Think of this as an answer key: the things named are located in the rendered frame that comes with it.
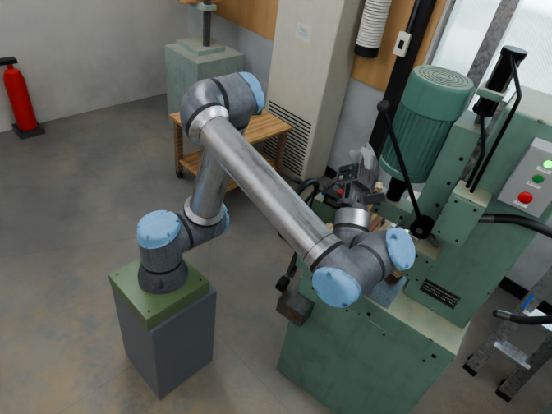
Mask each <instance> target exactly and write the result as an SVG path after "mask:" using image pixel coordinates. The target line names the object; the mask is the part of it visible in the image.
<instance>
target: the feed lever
mask: <svg viewBox="0 0 552 414"><path fill-rule="evenodd" d="M389 108H390V105H389V102H388V101H386V100H381V101H379V102H378V104H377V110H378V111H379V112H380V113H383V115H384V120H385V122H386V125H387V128H388V130H389V134H390V138H391V141H392V143H393V147H394V150H395V153H396V155H397V158H398V162H399V165H400V168H401V170H402V175H403V178H404V181H405V183H406V186H407V190H408V193H409V196H410V198H411V201H412V205H413V208H414V210H415V213H416V219H415V220H414V221H413V223H412V224H411V226H410V232H411V234H412V235H413V236H414V237H416V238H418V239H426V238H428V239H429V240H430V242H431V243H432V244H433V246H434V247H439V243H438V242H437V241H436V240H435V238H434V237H433V236H432V234H431V230H432V228H433V227H434V225H435V222H434V220H433V219H432V218H431V217H429V216H427V215H424V214H422V215H421V213H420V210H419V207H418V204H417V202H416V197H415V195H414V192H413V189H412V185H411V182H410V179H409V176H408V174H407V170H406V167H405V164H404V162H403V157H402V154H401V151H400V149H399V146H398V142H397V139H396V136H395V133H394V130H393V126H392V123H391V121H390V118H389V114H388V111H389Z"/></svg>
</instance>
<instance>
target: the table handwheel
mask: <svg viewBox="0 0 552 414"><path fill-rule="evenodd" d="M310 185H313V187H314V190H313V191H312V192H311V193H310V194H309V195H308V196H307V198H306V199H305V200H304V202H305V203H306V204H307V203H308V201H309V200H310V199H311V201H310V204H309V207H310V208H311V206H312V203H313V199H314V197H315V196H316V192H317V191H318V189H319V186H320V183H319V181H318V180H317V179H315V178H308V179H306V180H305V181H304V182H302V183H301V184H300V185H299V186H298V187H297V188H296V189H295V192H296V193H297V194H298V195H300V194H301V193H302V192H303V191H304V190H305V189H306V188H307V187H308V186H310ZM311 197H312V198H311Z"/></svg>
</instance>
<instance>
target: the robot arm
mask: <svg viewBox="0 0 552 414"><path fill-rule="evenodd" d="M263 106H264V94H263V91H262V88H261V86H260V83H259V81H258V80H257V79H256V78H255V77H254V76H253V75H252V74H251V73H249V72H234V73H233V74H229V75H225V76H217V77H213V78H209V79H203V80H199V81H198V82H196V83H195V84H194V85H193V86H191V87H190V88H189V89H188V91H187V92H186V94H185V95H184V97H183V99H182V103H181V107H180V120H181V124H182V129H183V130H184V132H185V133H186V135H187V136H188V137H189V138H190V140H191V141H192V142H193V143H195V144H198V145H203V148H202V152H201V156H200V163H199V167H198V171H197V174H196V179H195V185H194V189H193V193H192V195H191V196H190V197H188V198H187V200H186V202H185V204H184V209H183V210H181V211H178V212H176V213H173V212H171V211H169V212H168V211H167V210H157V211H154V212H151V213H149V214H147V215H145V216H144V217H143V218H142V219H141V220H140V222H139V223H138V225H137V234H136V239H137V241H138V247H139V252H140V262H141V264H140V268H139V270H138V274H137V277H138V282H139V284H140V286H141V287H142V288H143V289H144V290H145V291H147V292H150V293H153V294H168V293H171V292H175V291H176V290H177V289H179V288H181V287H182V286H183V285H184V284H185V282H186V281H187V278H188V267H187V264H186V262H185V261H184V259H183V258H182V253H184V252H186V251H189V250H191V249H192V248H195V247H197V246H199V245H201V244H203V243H205V242H207V241H209V240H211V239H213V238H215V237H218V236H220V235H221V234H223V233H224V232H226V231H227V230H228V227H229V223H230V219H229V214H228V213H227V208H226V207H225V205H224V204H223V198H224V196H225V193H226V190H227V187H228V183H229V180H230V177H231V178H232V179H233V180H234V182H235V183H236V184H238V186H239V187H240V188H241V189H242V190H243V191H244V192H245V194H246V195H247V196H248V197H249V198H250V200H251V201H252V202H253V203H254V204H255V206H256V207H257V208H258V209H259V210H260V212H261V213H262V214H263V215H264V216H265V217H266V218H267V219H268V220H269V221H270V222H271V224H272V225H273V226H274V227H275V228H276V229H277V231H278V232H279V233H280V234H281V235H282V237H283V238H284V239H285V240H286V241H287V243H288V244H289V245H290V246H291V247H292V249H293V250H294V251H295V252H296V253H297V254H298V255H299V256H300V257H301V258H302V259H303V261H304V262H305V263H306V264H307V265H308V268H309V270H310V271H311V272H312V273H313V277H312V284H313V287H314V289H315V291H316V292H317V295H318V296H319V297H320V298H321V299H322V300H323V301H324V302H325V303H327V304H328V305H330V306H332V307H335V308H345V307H348V306H350V305H351V304H352V303H353V302H356V301H358V300H360V298H361V297H362V296H363V295H364V294H365V293H367V292H368V291H369V290H370V289H372V288H373V287H374V286H375V285H376V284H377V283H379V282H381V281H382V280H384V279H385V278H386V277H387V276H389V275H390V274H391V273H392V272H393V271H396V270H400V271H403V270H405V269H409V268H411V267H412V265H413V263H414V260H415V255H416V252H415V247H414V243H413V240H412V238H411V237H410V235H409V234H408V233H407V232H406V231H405V230H403V229H401V228H389V229H386V230H381V231H376V232H370V222H371V215H370V214H369V213H368V208H367V207H366V205H371V204H373V205H377V204H378V203H379V202H382V201H385V196H384V193H383V192H380V193H379V192H377V191H373V190H374V189H375V185H376V182H378V181H379V175H380V166H379V163H378V160H377V158H376V156H375V152H374V150H373V149H372V147H371V146H370V144H369V143H365V144H364V145H363V146H362V147H361V149H360V150H359V152H358V151H355V150H353V149H350V151H349V156H350V158H351V160H352V164H348V165H345V166H341V167H338V170H337V175H336V179H335V185H336V186H338V187H339V188H341V189H342V190H343V193H342V198H341V199H339V200H338V201H337V205H338V206H340V209H338V210H337V211H336V214H335V219H334V224H333V231H331V230H330V229H329V228H328V227H327V226H326V225H325V224H324V223H323V221H322V220H321V219H320V218H319V217H318V216H317V215H316V214H315V213H314V212H313V211H312V210H311V208H310V207H309V206H308V205H307V204H306V203H305V202H304V201H303V200H302V199H301V198H300V196H299V195H298V194H297V193H296V192H295V191H294V190H293V189H292V188H291V187H290V186H289V185H288V184H287V183H286V182H285V181H284V180H283V179H282V178H281V177H280V176H279V175H278V173H277V172H276V171H275V170H274V169H273V168H272V167H271V166H270V165H269V164H268V163H267V162H266V160H265V159H264V158H263V157H262V156H261V155H260V154H259V153H258V152H257V151H256V150H255V148H254V147H253V146H252V145H251V144H250V143H249V142H248V141H247V140H246V139H245V138H244V137H243V136H244V134H245V131H246V128H247V126H248V124H249V121H250V119H251V115H252V114H253V113H254V114H256V113H258V112H259V111H260V110H261V109H262V108H263Z"/></svg>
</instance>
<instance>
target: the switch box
mask: <svg viewBox="0 0 552 414"><path fill-rule="evenodd" d="M547 159H549V160H552V143H550V142H549V141H546V140H542V139H540V138H537V137H535V138H534V139H533V141H532V142H531V143H530V145H529V147H528V148H527V150H526V152H525V153H524V155H523V156H522V158H521V159H520V161H519V163H518V164H517V166H516V168H515V169H514V170H513V172H512V174H511V175H510V177H509V179H508V180H507V181H506V183H505V184H504V187H503V188H502V190H501V192H500V193H499V196H498V200H500V201H502V202H504V203H506V204H508V205H511V206H513V207H515V208H517V209H520V210H522V211H524V212H526V213H528V214H531V215H533V216H535V217H537V218H539V217H540V216H541V214H542V213H543V212H544V210H545V209H546V207H547V206H548V205H549V203H550V202H551V201H552V173H551V174H550V175H549V174H548V173H545V172H542V171H540V170H537V169H536V168H537V167H538V166H540V167H542V168H545V167H544V166H543V163H544V161H546V160H547ZM545 169H548V170H550V171H552V168H545ZM537 173H540V174H542V175H544V177H545V180H544V181H543V182H542V183H536V184H537V185H539V186H541V188H540V189H537V188H535V187H533V186H530V185H528V184H526V183H527V181H529V182H533V181H532V177H533V175H535V174H537ZM533 183H535V182H533ZM524 191H526V192H529V193H531V194H532V196H533V199H532V201H531V202H530V203H528V204H525V205H528V206H527V207H526V208H524V207H522V206H521V205H517V204H515V203H514V201H515V200H517V201H519V200H518V195H519V194H520V193H521V192H524Z"/></svg>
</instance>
